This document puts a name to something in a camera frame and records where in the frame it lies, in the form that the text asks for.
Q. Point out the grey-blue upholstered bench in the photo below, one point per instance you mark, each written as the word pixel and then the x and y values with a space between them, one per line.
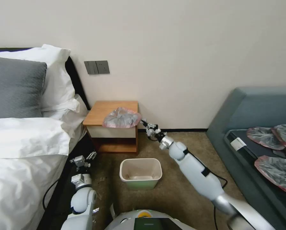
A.
pixel 231 112

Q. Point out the wooden nightstand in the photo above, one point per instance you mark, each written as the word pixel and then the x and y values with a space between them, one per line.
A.
pixel 102 112

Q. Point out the grey wall switch panel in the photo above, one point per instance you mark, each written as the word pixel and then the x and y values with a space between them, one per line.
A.
pixel 96 67

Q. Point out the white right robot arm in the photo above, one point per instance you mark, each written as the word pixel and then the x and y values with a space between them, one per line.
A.
pixel 198 172

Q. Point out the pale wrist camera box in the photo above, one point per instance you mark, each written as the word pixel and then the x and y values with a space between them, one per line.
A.
pixel 80 161
pixel 149 132

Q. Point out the black bench pad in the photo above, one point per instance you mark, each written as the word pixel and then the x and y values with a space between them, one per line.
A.
pixel 250 153

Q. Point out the white pillow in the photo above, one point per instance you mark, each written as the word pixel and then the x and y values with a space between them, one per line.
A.
pixel 71 111
pixel 58 79

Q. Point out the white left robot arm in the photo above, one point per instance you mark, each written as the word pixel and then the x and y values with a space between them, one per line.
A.
pixel 82 198

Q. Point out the black baseboard strip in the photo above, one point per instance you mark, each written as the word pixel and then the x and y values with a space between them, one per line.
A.
pixel 181 130

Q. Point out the black bed base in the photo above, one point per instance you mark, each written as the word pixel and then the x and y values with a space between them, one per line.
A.
pixel 61 172

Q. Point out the white label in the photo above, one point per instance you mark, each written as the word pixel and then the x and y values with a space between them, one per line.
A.
pixel 237 144

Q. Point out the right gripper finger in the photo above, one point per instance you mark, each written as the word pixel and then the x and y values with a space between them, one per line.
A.
pixel 152 124
pixel 146 127

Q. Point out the cream and green trash can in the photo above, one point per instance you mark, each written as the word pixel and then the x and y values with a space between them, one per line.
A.
pixel 140 183

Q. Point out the grey textured pillow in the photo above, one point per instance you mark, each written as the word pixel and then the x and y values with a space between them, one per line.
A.
pixel 15 89

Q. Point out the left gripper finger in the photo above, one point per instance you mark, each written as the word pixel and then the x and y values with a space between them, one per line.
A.
pixel 72 161
pixel 91 155

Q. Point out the white duvet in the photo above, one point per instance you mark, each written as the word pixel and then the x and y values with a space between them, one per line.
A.
pixel 21 167

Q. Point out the white robot front shell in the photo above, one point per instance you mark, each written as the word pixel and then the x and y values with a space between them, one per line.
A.
pixel 133 221

